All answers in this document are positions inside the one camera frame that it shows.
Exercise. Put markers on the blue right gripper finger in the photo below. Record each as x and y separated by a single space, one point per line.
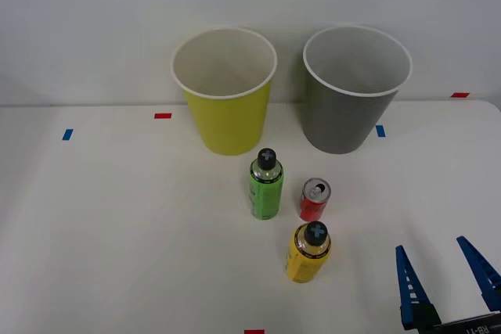
485 275
415 302

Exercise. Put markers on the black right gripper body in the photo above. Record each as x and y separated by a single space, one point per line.
473 328

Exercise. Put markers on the yellow plastic bottle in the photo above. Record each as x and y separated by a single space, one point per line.
303 263

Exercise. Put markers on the red drink can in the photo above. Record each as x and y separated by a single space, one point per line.
312 209

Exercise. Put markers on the green plastic bottle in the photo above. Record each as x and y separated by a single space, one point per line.
265 197

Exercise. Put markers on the grey plastic waste bin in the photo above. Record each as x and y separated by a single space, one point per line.
340 119

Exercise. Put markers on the yellow-green plastic waste bin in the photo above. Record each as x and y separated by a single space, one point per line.
229 123

